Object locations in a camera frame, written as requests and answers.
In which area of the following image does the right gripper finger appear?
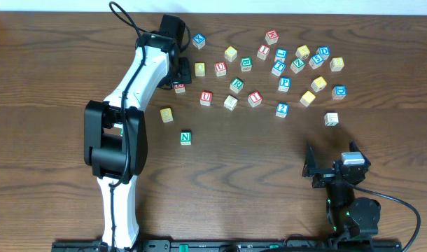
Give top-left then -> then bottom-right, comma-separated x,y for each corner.
349,140 -> 371,167
302,146 -> 318,177

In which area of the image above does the red E block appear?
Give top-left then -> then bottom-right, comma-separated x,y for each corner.
174,84 -> 186,94

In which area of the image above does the green N block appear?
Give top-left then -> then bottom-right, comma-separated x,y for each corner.
180,131 -> 192,146

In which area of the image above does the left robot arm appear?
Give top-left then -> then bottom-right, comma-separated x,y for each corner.
84,31 -> 191,251

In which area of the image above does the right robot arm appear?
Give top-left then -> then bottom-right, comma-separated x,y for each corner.
302,141 -> 381,249

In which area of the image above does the yellow block centre left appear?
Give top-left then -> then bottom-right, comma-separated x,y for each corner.
195,62 -> 206,77

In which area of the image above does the yellow block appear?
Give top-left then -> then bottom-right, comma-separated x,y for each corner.
224,46 -> 238,62
330,57 -> 344,72
295,45 -> 310,60
300,91 -> 316,107
160,108 -> 174,123
195,62 -> 206,77

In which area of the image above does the white F block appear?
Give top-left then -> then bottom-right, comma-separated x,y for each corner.
324,113 -> 339,127

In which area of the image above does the red U block lower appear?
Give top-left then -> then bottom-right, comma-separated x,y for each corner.
199,91 -> 213,106

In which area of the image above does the red u block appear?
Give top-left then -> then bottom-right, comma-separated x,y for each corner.
199,91 -> 213,106
214,62 -> 227,77

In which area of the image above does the blue X block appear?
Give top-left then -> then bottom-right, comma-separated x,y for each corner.
192,34 -> 206,50

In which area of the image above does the red U block upper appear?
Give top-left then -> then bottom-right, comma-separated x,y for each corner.
214,62 -> 227,77

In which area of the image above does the yellow block lower left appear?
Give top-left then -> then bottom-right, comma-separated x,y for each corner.
160,108 -> 174,123

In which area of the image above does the yellow block upper centre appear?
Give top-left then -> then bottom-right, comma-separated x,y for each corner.
224,46 -> 238,62

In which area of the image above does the blue D block lower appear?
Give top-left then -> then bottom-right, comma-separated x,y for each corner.
332,85 -> 347,100

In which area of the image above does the blue d block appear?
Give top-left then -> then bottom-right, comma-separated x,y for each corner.
316,46 -> 330,60
332,85 -> 347,100

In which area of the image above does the green R block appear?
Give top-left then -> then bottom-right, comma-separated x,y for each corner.
230,78 -> 244,94

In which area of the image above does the white K block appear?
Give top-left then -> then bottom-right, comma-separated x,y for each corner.
223,95 -> 238,111

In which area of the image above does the blue 2 block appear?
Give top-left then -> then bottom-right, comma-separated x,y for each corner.
276,103 -> 289,118

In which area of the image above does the green B block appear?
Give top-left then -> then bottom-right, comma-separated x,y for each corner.
240,57 -> 253,71

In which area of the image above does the yellow block lower right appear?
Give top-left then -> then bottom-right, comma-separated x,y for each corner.
300,91 -> 316,107

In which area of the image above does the yellow block mid right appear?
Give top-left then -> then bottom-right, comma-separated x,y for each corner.
311,76 -> 327,92

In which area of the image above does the red I block lower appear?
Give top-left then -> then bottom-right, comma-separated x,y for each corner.
248,91 -> 263,107

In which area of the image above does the red i block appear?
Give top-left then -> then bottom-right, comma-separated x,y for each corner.
248,91 -> 263,107
257,45 -> 270,60

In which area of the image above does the yellow block far right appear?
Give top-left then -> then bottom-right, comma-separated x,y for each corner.
330,57 -> 344,72

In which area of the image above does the red I block upper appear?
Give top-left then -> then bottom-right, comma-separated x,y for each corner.
257,45 -> 270,60

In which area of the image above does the blue P block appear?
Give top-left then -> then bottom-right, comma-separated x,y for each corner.
278,77 -> 291,92

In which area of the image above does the blue S block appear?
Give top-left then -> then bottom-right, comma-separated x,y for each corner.
309,54 -> 324,69

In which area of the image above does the red H block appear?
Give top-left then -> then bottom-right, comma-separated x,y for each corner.
265,29 -> 279,46

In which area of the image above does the blue T block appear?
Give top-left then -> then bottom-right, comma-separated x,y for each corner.
272,61 -> 286,76

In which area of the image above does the green Z block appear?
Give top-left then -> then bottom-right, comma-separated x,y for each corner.
290,58 -> 305,74

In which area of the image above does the blue D block upper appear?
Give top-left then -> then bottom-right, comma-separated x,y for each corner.
316,46 -> 330,60

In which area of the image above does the blue L block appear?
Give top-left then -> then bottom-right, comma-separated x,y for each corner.
274,48 -> 288,63

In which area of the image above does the yellow block upper right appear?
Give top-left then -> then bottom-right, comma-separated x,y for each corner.
295,45 -> 310,60

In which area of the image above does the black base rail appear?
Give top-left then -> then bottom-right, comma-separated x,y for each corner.
51,239 -> 403,252

